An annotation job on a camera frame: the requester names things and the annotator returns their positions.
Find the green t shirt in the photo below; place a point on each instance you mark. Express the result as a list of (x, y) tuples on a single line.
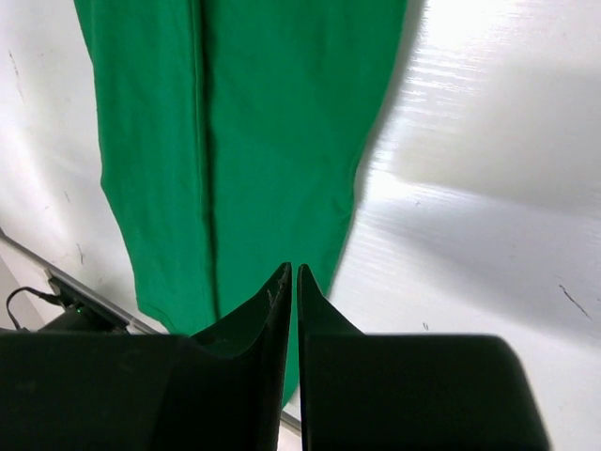
[(230, 135)]

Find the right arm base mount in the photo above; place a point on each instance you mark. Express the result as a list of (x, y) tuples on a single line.
[(68, 293)]

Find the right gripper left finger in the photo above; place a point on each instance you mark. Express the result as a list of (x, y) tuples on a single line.
[(219, 389)]

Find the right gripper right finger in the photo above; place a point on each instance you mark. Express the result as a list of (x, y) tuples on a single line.
[(363, 391)]

